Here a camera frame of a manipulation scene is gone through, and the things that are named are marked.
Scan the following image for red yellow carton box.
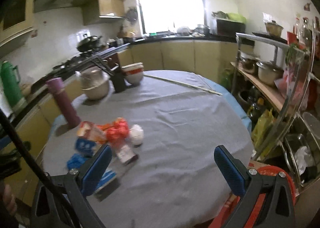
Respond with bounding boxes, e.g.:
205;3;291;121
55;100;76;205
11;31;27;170
76;121;107;144

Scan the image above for blue Yunnan Baiyao box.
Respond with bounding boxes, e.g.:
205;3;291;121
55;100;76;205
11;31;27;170
75;138;97;157

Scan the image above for metal kitchen rack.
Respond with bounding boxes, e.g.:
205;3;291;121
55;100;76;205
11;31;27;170
231;26;319;193

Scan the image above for yellow kitchen cabinets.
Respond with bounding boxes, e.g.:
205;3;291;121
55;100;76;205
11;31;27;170
118;40;237;82

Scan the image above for blue toothpaste box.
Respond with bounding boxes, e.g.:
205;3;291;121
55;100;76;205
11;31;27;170
94;169;120;201

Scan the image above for blue crumpled plastic bag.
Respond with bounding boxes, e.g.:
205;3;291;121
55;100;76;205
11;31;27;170
67;153;88;171

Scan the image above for small white red box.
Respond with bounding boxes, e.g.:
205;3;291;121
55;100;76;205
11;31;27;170
116;144;139;165

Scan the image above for red plastic mesh basket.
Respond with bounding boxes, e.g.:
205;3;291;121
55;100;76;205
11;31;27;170
209;162;296;227

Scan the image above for red plastic wrapper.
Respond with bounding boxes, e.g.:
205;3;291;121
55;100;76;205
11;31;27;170
97;118;130;143

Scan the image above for yellow plastic bag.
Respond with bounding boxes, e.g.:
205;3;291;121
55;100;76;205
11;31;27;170
251;109;274;151

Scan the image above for white crumpled tissue ball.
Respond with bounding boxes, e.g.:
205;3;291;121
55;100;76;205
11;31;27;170
129;124;144;146

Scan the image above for white plastic bag in rack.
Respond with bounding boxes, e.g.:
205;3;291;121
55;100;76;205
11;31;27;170
294;145;315;175

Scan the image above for grey tablecloth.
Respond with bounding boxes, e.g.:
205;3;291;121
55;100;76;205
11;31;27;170
42;69;254;228

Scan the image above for purple thermos bottle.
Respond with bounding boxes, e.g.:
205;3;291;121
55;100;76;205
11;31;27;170
46;78;81;129

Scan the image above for black chopstick holder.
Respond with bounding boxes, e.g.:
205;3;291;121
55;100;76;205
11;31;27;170
92;56;126;93

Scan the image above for steel pot on shelf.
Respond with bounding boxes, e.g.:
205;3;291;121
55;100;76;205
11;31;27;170
256;61;284;86

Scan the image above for stacked red white bowls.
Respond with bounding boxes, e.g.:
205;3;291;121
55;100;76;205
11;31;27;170
121;62;144;85

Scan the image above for long white stick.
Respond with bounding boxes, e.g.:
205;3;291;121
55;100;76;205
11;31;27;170
144;73;222;96

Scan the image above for green thermos jug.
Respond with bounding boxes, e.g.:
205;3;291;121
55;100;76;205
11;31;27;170
1;60;23;108

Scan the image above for black wok on stove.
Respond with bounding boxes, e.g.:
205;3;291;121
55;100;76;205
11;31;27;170
76;33;101;52

